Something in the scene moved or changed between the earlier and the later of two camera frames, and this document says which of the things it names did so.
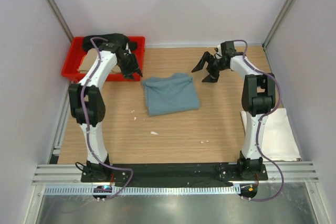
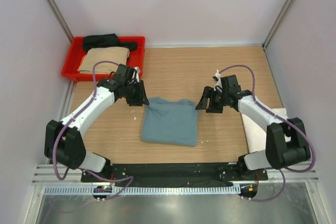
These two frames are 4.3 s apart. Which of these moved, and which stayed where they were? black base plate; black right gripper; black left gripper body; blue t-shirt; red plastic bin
Moved: blue t-shirt; black left gripper body; black right gripper
Stayed: red plastic bin; black base plate
